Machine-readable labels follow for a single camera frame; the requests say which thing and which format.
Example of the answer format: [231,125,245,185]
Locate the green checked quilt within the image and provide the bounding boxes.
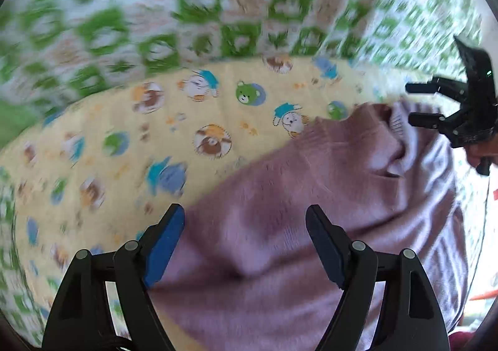
[0,0,487,149]

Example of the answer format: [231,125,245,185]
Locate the plain green bedding cloth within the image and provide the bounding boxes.
[0,100,43,147]

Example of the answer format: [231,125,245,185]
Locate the person's right hand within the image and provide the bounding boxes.
[466,140,498,176]

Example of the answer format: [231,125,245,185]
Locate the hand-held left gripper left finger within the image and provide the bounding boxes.
[41,203,185,351]

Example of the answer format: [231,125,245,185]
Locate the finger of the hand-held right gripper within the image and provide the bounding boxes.
[405,77,469,102]
[408,107,469,137]

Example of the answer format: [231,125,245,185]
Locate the maroon cloth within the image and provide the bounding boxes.
[447,330,482,351]

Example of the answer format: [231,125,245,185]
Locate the purple knit sweater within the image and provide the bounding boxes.
[150,100,469,351]

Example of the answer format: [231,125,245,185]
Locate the yellow bear print bed sheet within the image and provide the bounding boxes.
[0,55,498,351]

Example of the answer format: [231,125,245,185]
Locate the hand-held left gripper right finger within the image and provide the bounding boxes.
[305,204,452,351]

